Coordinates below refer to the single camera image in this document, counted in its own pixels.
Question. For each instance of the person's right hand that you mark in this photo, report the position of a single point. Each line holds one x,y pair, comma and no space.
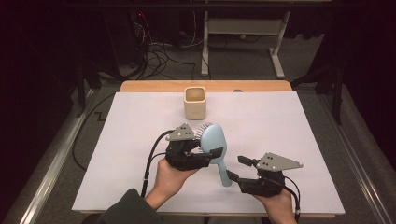
280,208

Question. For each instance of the light blue hairbrush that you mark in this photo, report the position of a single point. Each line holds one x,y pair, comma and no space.
213,140

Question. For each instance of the black metal stand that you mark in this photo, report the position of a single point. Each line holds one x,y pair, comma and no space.
337,102
81,90

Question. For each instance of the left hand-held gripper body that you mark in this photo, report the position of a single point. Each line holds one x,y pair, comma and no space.
183,158

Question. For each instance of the small yellow-green ball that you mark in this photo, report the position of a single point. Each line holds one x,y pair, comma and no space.
243,36

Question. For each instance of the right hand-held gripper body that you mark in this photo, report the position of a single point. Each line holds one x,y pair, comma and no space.
264,186

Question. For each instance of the white table sheet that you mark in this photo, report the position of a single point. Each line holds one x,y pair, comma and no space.
280,124

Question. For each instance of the person's left hand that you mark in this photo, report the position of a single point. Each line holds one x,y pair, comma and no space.
169,179

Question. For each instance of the white metal desk frame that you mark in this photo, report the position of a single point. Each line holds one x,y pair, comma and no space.
243,26

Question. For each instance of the dark equipment cabinet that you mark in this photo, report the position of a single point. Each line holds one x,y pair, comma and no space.
124,40

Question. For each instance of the beige square cup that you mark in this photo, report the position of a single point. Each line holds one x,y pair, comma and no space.
195,109

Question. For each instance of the aluminium floor rail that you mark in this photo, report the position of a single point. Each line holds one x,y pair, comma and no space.
358,165
53,165

